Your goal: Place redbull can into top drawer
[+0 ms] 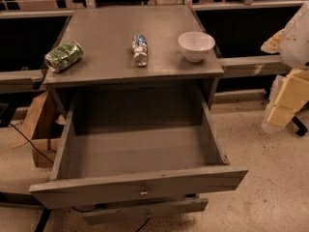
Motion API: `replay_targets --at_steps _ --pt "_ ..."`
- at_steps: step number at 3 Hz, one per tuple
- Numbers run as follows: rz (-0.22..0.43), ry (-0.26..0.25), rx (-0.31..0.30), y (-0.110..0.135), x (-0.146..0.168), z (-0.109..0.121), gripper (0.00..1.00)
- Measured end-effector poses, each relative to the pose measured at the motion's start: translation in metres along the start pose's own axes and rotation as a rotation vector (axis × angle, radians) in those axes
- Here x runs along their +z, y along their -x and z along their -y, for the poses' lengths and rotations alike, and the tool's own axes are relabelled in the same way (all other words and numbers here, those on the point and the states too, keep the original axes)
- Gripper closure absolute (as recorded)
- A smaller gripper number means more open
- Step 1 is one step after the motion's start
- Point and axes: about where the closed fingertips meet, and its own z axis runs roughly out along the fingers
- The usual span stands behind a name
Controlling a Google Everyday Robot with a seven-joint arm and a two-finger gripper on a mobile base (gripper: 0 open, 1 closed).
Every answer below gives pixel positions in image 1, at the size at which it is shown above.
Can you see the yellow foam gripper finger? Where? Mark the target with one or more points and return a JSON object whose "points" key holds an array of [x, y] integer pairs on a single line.
{"points": [[272, 45], [287, 96]]}

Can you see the blue silver redbull can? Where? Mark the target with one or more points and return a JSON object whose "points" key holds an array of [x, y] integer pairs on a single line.
{"points": [[140, 50]]}

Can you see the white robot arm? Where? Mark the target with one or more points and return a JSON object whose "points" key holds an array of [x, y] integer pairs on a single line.
{"points": [[294, 47]]}

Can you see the green crushed soda can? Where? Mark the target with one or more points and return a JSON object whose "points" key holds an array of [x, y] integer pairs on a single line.
{"points": [[63, 56]]}

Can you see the open grey top drawer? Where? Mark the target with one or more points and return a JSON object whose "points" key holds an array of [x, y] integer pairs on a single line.
{"points": [[140, 144]]}

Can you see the grey lower drawer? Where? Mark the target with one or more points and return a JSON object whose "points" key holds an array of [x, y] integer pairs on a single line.
{"points": [[148, 208]]}

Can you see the white ceramic bowl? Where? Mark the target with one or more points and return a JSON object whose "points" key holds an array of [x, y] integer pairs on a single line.
{"points": [[195, 46]]}

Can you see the grey wooden cabinet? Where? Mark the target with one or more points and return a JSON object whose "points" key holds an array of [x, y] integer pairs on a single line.
{"points": [[106, 35]]}

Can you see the brown cardboard box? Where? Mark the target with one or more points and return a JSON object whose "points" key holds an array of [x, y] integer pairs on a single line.
{"points": [[42, 126]]}

